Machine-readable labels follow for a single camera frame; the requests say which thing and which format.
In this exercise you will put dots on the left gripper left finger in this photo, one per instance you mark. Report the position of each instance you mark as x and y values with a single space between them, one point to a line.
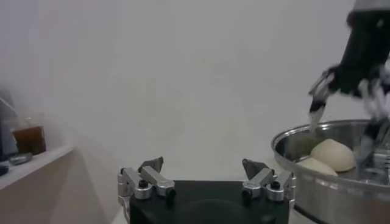
152 178

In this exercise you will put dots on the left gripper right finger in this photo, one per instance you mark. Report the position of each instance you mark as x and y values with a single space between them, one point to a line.
259 179

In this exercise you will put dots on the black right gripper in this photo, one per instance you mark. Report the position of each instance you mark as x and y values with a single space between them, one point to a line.
365 45

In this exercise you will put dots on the white steamed baozi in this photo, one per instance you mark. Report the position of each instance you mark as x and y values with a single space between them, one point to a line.
333 153
317 166

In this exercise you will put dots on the stainless steel steamer basket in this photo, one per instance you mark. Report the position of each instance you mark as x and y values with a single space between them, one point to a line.
335 198

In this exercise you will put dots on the white side desk with cup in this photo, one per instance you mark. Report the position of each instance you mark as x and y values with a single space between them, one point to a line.
39 188

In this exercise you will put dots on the plastic iced coffee cup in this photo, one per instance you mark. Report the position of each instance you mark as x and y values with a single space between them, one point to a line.
29 140

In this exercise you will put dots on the small round grey disc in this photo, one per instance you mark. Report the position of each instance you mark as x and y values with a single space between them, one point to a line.
19 158

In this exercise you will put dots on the black computer mouse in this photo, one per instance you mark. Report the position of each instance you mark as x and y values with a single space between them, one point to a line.
3 170

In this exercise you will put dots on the dark screen device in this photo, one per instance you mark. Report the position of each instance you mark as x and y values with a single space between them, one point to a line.
2 143

